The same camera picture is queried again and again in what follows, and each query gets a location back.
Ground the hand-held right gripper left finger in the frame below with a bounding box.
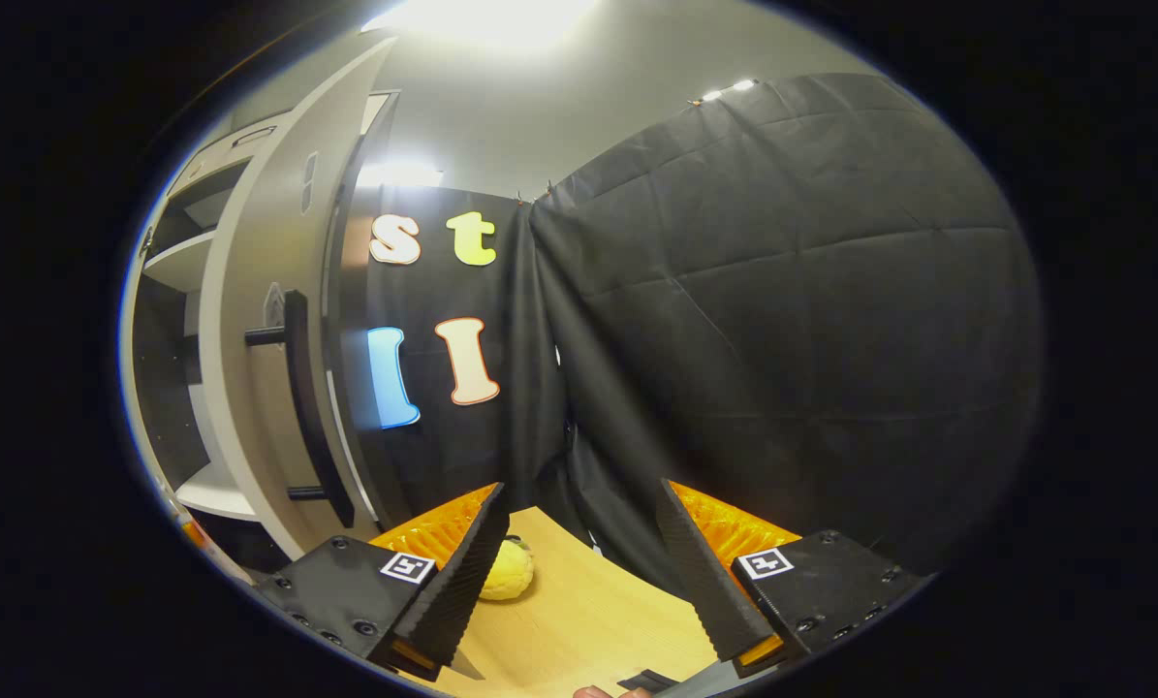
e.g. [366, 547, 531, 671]
[252, 482, 512, 684]

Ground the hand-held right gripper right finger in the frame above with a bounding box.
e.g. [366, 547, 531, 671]
[654, 478, 928, 682]

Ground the white and grey cabinet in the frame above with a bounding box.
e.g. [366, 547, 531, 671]
[121, 92, 407, 575]

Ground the white cabinet door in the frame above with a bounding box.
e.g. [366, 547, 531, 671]
[199, 37, 400, 563]

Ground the white cabinet shelf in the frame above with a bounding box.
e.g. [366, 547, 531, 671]
[173, 463, 260, 523]
[142, 230, 217, 292]

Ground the yellow plush toy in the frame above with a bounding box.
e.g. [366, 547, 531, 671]
[480, 536, 535, 602]

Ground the black backdrop cloth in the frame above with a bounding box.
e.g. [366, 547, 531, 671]
[341, 73, 1045, 602]

